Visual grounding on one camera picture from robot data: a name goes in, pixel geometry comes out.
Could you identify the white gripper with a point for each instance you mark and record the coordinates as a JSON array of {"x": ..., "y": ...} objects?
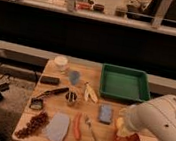
[{"x": 127, "y": 123}]

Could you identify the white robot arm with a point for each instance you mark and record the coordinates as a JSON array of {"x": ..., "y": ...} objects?
[{"x": 157, "y": 115}]

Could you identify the blue sponge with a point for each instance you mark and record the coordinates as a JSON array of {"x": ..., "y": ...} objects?
[{"x": 105, "y": 114}]

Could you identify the green plastic tray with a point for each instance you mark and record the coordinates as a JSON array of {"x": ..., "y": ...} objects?
[{"x": 123, "y": 83}]

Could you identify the peeled banana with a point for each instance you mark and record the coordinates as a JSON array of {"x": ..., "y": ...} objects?
[{"x": 89, "y": 93}]

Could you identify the small cup with utensils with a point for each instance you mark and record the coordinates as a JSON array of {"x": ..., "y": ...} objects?
[{"x": 71, "y": 98}]

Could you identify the blue grey spatula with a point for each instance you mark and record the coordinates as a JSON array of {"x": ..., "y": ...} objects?
[{"x": 74, "y": 77}]

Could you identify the light blue cloth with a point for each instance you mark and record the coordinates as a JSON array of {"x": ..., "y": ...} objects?
[{"x": 56, "y": 129}]

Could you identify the black rectangular block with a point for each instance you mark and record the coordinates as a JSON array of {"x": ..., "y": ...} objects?
[{"x": 49, "y": 80}]

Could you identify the bunch of red grapes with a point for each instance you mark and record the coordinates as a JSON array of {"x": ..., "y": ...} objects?
[{"x": 36, "y": 122}]

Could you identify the white lidded jar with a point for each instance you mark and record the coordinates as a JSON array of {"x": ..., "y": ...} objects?
[{"x": 61, "y": 62}]

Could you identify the small black square container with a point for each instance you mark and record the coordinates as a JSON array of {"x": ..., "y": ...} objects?
[{"x": 36, "y": 104}]

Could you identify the black handled knife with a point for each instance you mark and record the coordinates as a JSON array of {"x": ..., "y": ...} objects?
[{"x": 53, "y": 91}]

